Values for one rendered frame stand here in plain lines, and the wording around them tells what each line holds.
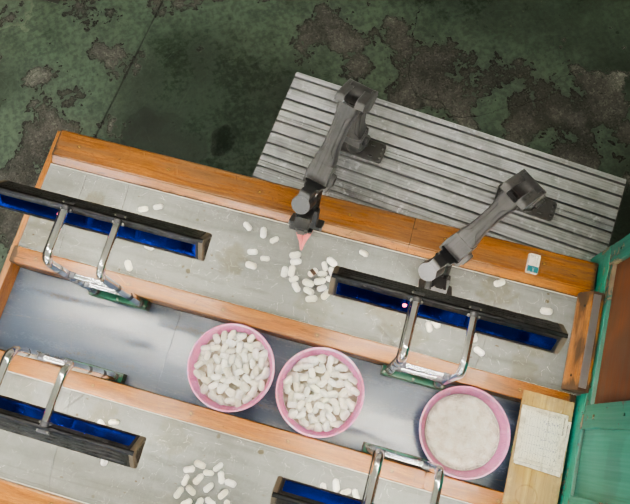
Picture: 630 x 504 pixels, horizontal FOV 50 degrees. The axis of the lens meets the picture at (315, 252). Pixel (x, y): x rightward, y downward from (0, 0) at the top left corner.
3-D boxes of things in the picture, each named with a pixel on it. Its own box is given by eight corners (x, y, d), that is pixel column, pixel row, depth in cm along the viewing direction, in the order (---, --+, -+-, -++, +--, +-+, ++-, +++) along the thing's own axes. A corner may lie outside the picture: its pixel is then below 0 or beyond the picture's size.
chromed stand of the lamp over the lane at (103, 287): (111, 242, 223) (58, 197, 180) (167, 257, 222) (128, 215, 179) (91, 296, 219) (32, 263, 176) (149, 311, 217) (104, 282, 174)
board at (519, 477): (523, 389, 199) (524, 389, 198) (573, 403, 198) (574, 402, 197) (501, 503, 191) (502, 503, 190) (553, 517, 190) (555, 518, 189)
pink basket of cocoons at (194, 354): (207, 318, 216) (202, 313, 207) (287, 340, 214) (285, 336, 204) (182, 399, 210) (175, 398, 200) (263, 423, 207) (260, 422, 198)
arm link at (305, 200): (311, 220, 191) (326, 184, 186) (285, 207, 192) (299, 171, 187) (324, 208, 201) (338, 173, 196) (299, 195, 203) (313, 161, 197)
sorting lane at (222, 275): (52, 165, 226) (50, 162, 224) (588, 302, 210) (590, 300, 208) (19, 248, 219) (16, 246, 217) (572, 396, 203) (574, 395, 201)
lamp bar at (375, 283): (334, 266, 182) (334, 259, 175) (562, 325, 176) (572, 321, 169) (327, 294, 180) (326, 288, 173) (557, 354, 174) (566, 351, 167)
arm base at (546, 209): (559, 214, 215) (564, 195, 216) (498, 194, 217) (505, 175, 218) (551, 222, 222) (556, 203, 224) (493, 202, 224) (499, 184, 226)
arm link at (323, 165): (327, 190, 193) (372, 91, 183) (300, 176, 194) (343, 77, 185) (337, 185, 205) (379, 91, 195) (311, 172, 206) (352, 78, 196)
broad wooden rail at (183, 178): (80, 150, 243) (60, 128, 225) (578, 276, 226) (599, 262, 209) (68, 180, 240) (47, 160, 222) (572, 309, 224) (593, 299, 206)
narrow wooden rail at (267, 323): (28, 253, 225) (13, 244, 215) (564, 397, 209) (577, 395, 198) (22, 268, 224) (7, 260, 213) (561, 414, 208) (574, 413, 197)
